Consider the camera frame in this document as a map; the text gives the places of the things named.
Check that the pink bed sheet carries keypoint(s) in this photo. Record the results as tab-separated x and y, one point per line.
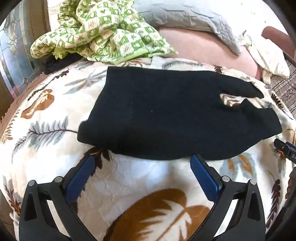
208	53

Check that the green patterned quilt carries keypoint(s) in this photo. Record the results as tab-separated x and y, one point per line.
104	30

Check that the stained glass window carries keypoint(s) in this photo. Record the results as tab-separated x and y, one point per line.
16	46

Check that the black pants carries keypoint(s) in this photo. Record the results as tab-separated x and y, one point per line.
161	111

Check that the leaf-print fleece blanket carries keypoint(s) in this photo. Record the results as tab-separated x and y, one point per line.
57	150

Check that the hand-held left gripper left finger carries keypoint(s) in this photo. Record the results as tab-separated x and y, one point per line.
83	176

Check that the striped bed cover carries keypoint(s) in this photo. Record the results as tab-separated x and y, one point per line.
286	90

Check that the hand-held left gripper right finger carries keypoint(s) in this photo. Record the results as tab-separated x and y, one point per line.
203	176

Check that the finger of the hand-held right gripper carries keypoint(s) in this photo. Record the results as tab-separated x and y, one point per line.
286	150

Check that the brown headboard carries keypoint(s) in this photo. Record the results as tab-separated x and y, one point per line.
275	33

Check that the cream floral cloth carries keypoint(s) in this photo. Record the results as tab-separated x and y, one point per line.
270	58

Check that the grey pillow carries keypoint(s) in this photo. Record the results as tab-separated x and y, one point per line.
185	16

